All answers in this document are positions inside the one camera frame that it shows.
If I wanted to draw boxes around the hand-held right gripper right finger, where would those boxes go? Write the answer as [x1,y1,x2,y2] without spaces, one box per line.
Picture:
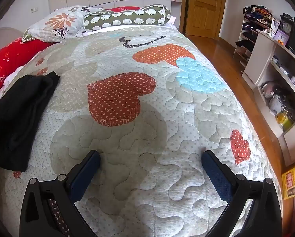
[201,150,283,237]

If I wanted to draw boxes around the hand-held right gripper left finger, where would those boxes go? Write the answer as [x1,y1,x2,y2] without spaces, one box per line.
[19,150,101,237]

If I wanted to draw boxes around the black pants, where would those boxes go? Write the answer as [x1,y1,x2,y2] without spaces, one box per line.
[0,71,61,172]

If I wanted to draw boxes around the heart print quilt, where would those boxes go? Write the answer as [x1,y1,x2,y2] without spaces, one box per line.
[0,27,283,237]

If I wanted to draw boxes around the yellow red box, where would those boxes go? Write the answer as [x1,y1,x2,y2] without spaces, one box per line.
[281,160,295,200]

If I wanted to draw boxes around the pink soft toy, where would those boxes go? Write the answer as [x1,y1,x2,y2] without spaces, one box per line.
[263,81,276,97]

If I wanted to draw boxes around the white television cabinet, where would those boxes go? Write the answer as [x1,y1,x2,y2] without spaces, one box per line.
[241,31,295,166]

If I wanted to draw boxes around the red blanket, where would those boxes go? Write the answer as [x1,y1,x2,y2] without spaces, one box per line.
[0,38,54,103]

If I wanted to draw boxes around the white shoe rack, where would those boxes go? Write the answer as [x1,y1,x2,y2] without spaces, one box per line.
[234,5,281,68]

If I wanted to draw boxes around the purple clock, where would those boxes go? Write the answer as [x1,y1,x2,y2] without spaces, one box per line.
[273,28,290,46]

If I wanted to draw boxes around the floral pillow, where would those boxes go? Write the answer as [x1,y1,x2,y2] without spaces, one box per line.
[22,5,105,42]

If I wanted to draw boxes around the white bed sheet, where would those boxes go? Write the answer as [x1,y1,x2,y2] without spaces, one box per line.
[168,15,180,31]

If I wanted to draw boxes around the beige headboard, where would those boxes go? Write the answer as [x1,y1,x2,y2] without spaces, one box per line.
[0,27,24,55]

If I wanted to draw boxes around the green hedgehog print bolster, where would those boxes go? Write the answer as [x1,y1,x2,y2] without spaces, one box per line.
[83,4,173,32]

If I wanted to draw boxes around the black ornate clock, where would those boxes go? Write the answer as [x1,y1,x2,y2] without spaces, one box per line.
[279,13,293,35]

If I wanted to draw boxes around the wooden door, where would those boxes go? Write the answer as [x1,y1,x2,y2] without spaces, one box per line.
[184,0,228,39]

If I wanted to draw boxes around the red pillow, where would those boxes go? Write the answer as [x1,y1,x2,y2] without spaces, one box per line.
[107,6,141,12]

